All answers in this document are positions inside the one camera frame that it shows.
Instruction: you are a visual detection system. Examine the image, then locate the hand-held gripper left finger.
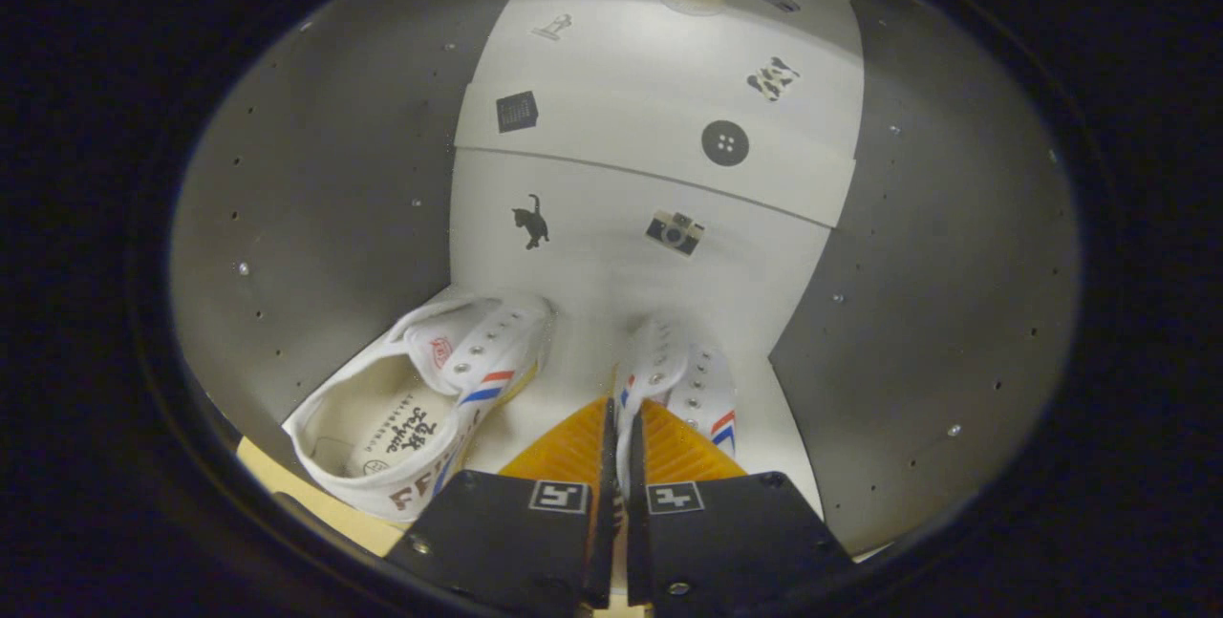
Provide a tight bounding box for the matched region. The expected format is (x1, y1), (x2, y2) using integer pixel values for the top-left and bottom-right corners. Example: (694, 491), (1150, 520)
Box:
(384, 395), (618, 617)

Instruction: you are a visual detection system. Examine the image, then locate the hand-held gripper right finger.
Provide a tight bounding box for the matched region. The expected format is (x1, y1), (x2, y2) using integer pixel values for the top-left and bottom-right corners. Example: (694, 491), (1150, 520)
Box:
(626, 398), (856, 615)

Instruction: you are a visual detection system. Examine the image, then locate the white canvas shoe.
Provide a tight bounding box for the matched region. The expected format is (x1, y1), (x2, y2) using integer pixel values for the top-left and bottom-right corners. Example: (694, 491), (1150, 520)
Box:
(282, 288), (557, 523)
(611, 314), (740, 590)

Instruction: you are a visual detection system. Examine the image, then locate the grey shoe cabinet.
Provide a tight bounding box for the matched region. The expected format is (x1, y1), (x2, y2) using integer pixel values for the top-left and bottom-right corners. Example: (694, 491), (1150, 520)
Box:
(170, 0), (1083, 562)

